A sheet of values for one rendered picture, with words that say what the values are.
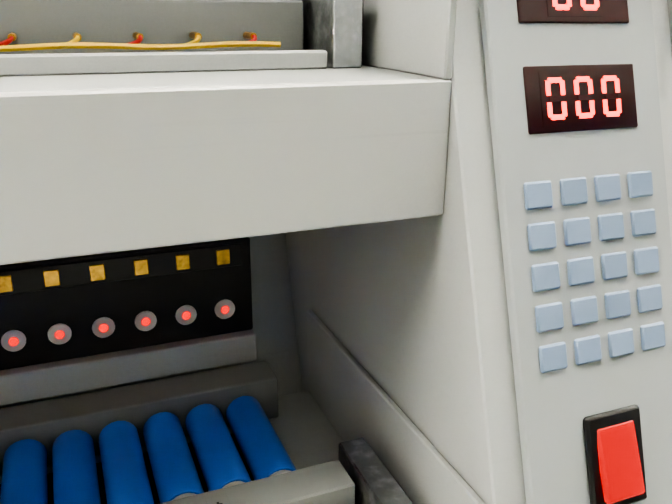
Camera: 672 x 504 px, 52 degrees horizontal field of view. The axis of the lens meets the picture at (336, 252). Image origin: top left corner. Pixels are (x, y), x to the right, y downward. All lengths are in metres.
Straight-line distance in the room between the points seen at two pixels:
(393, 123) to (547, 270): 0.07
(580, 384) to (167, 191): 0.15
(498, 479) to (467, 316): 0.05
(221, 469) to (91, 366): 0.09
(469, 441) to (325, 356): 0.13
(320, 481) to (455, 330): 0.09
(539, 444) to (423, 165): 0.10
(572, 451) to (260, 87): 0.16
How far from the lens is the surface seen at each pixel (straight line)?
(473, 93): 0.23
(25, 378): 0.37
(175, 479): 0.31
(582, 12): 0.26
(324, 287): 0.35
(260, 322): 0.41
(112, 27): 0.27
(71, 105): 0.20
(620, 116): 0.26
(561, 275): 0.24
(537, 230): 0.23
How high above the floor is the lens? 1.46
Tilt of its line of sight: 3 degrees down
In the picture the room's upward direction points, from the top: 6 degrees counter-clockwise
